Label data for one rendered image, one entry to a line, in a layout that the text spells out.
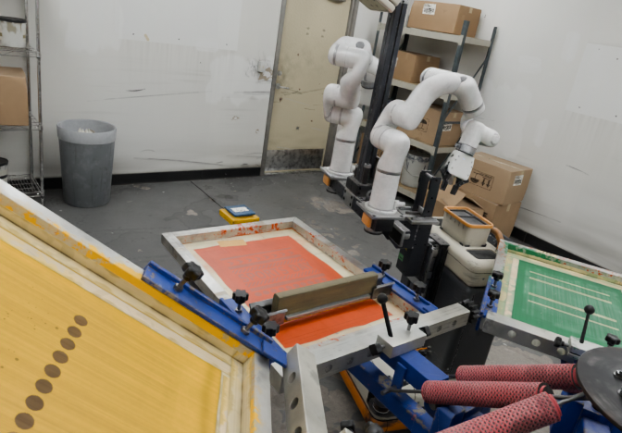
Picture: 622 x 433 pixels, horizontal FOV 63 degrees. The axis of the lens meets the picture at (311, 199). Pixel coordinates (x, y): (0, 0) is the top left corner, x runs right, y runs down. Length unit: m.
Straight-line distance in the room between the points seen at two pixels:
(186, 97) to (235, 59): 0.63
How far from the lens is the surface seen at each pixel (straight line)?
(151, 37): 4.95
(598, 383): 1.00
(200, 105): 5.23
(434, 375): 1.31
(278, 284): 1.69
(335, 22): 6.02
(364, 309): 1.65
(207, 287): 1.57
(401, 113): 1.90
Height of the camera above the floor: 1.80
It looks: 20 degrees down
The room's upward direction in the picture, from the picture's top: 10 degrees clockwise
